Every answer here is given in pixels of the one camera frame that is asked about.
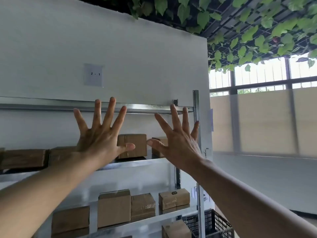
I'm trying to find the person's left hand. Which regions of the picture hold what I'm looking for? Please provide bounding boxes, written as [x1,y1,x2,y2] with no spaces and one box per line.
[73,97,136,169]

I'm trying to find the person's right hand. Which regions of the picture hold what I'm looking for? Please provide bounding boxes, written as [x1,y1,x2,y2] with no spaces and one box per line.
[146,104,208,175]

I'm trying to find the cardboard box with handwritten label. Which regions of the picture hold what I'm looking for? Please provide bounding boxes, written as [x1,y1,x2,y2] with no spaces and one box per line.
[151,137,169,158]

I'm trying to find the long box red print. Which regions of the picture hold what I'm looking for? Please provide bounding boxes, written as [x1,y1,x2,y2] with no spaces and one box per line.
[49,146,79,167]

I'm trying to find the tape-wrapped cubic cardboard box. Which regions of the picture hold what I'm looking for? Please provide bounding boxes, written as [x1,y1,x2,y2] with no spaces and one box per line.
[116,134,148,159]

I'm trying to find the metal shelving rack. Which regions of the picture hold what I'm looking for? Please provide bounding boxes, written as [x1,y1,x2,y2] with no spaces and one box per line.
[0,90,207,238]

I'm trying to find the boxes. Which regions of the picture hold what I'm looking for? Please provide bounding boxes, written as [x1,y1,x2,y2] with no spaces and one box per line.
[0,147,192,238]

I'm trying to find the black plastic crate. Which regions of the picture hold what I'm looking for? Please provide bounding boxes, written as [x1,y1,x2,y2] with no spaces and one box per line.
[182,208,235,238]

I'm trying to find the person's right forearm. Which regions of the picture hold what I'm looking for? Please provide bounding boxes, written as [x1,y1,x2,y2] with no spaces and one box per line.
[184,158,317,238]

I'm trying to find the person's left forearm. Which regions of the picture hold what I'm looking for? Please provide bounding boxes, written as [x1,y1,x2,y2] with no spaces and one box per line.
[0,152,109,238]

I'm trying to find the dark-framed window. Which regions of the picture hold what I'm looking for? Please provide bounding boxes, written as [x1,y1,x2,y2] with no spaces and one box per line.
[209,52,317,160]

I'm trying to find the green vine leaves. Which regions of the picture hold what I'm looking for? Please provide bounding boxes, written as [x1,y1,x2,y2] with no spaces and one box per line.
[99,0,317,73]

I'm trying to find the white paper wall sign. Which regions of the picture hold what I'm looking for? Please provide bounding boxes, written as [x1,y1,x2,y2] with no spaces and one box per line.
[84,63,103,87]

